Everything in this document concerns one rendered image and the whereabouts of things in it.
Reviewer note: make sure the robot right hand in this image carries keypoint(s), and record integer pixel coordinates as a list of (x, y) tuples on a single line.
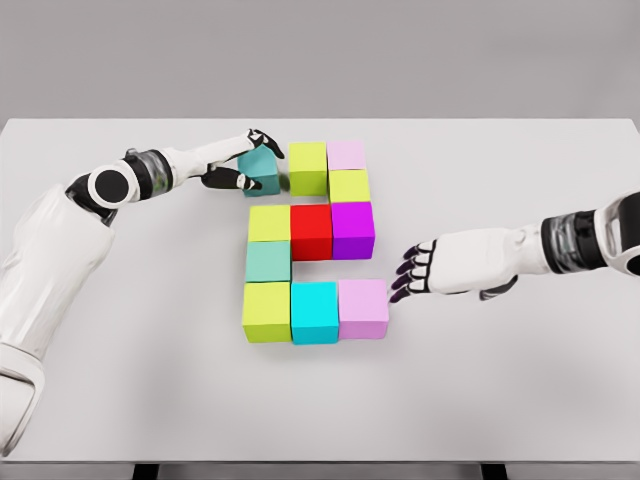
[(460, 265)]

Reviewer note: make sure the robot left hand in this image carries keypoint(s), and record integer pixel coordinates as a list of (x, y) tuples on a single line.
[(227, 147)]

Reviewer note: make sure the dark teal cube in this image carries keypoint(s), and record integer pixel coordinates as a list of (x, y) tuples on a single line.
[(261, 167)]

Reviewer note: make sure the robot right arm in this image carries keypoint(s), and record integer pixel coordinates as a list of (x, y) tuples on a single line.
[(580, 237)]

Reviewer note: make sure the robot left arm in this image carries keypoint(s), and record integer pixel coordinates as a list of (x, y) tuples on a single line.
[(55, 250)]

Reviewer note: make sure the yellow-green cube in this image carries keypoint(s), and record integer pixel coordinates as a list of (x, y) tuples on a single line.
[(307, 167), (349, 186), (267, 311), (269, 222)]

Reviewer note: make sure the light pink cube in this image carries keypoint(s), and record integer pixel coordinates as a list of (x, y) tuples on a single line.
[(346, 154), (363, 307)]

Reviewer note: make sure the purple cube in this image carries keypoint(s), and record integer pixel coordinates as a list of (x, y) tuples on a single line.
[(353, 229)]

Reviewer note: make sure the red cube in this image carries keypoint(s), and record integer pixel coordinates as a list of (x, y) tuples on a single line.
[(311, 230)]

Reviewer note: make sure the mint green cube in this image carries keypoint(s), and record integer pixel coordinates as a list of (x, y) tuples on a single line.
[(268, 261)]

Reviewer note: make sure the cyan cube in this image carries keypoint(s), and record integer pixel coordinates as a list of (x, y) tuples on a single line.
[(314, 311)]

